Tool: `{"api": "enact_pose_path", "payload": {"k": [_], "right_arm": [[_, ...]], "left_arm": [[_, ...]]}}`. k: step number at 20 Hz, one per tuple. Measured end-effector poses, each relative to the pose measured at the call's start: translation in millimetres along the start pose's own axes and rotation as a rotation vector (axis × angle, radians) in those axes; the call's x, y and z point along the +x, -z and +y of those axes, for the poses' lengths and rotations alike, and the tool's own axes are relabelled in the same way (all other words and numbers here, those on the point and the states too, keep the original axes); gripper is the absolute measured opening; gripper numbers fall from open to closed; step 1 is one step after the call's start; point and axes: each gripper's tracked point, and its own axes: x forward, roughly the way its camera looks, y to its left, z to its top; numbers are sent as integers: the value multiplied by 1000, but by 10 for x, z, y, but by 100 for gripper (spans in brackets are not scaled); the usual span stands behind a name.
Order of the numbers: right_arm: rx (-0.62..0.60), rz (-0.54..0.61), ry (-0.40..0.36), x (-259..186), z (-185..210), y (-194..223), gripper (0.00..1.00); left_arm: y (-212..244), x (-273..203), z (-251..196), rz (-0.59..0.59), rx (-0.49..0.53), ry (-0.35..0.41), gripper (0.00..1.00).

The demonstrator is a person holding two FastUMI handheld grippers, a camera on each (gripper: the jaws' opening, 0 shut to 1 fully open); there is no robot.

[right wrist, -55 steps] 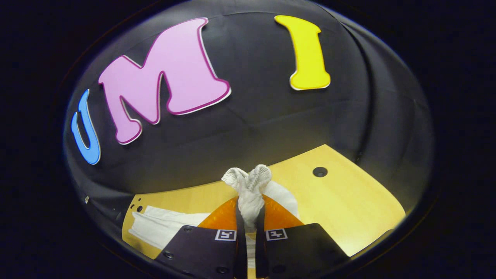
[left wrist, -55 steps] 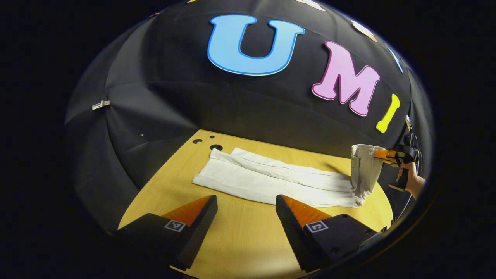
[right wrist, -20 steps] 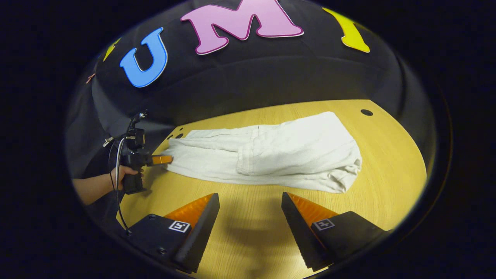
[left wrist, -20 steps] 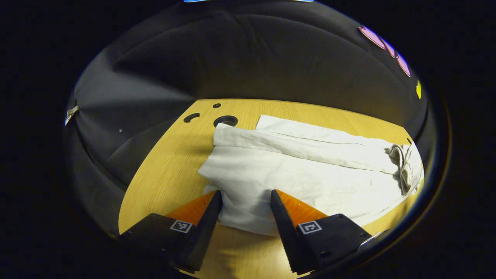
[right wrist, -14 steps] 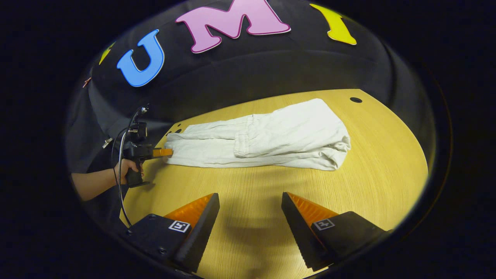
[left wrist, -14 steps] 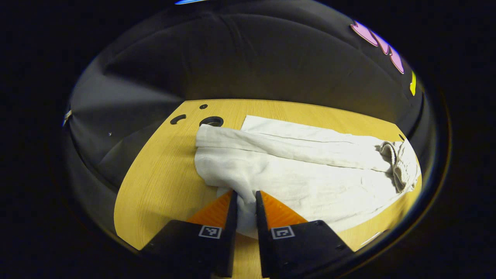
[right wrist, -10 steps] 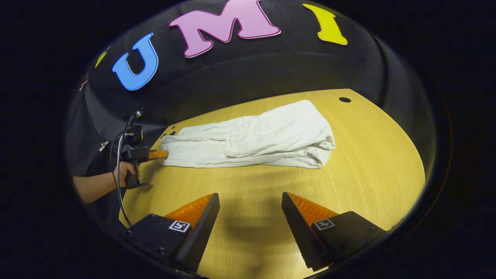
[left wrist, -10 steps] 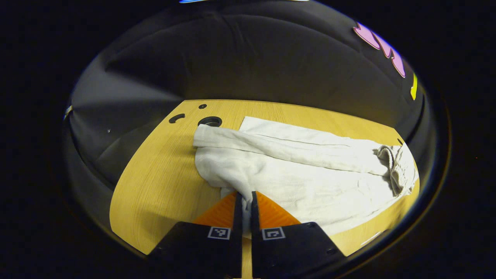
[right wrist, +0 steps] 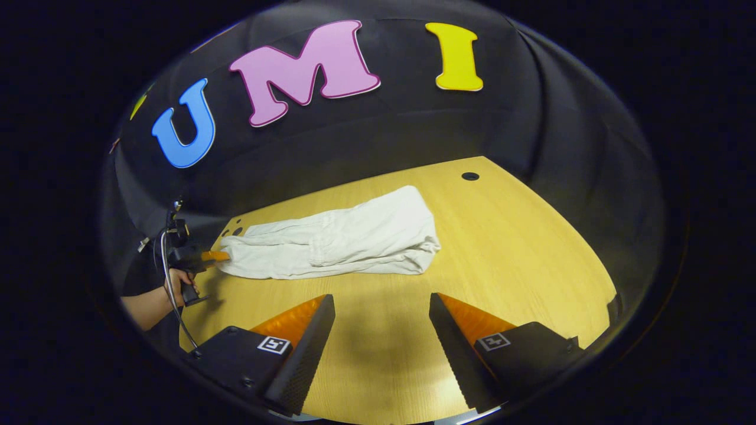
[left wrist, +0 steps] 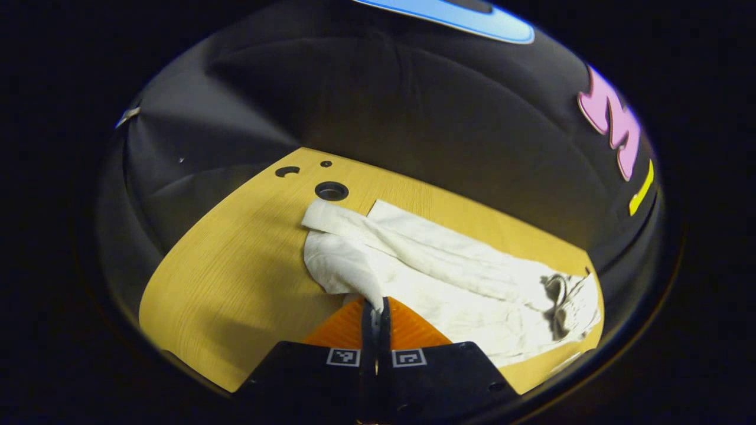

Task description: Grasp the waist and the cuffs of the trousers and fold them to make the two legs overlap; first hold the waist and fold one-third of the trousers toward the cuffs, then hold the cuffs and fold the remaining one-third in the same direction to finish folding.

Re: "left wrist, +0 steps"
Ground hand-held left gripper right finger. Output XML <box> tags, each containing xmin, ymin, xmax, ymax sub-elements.
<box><xmin>377</xmin><ymin>296</ymin><xmax>522</xmax><ymax>423</ymax></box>

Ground white jeans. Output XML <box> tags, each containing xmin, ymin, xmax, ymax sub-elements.
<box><xmin>301</xmin><ymin>198</ymin><xmax>602</xmax><ymax>368</ymax></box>

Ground silver cloth clip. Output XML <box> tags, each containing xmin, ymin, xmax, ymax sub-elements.
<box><xmin>115</xmin><ymin>106</ymin><xmax>142</xmax><ymax>130</ymax></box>

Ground black backdrop cloth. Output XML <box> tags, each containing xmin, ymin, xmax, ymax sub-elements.
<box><xmin>97</xmin><ymin>0</ymin><xmax>667</xmax><ymax>308</ymax></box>

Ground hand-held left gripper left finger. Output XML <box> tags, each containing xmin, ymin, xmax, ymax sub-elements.
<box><xmin>235</xmin><ymin>297</ymin><xmax>377</xmax><ymax>425</ymax></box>

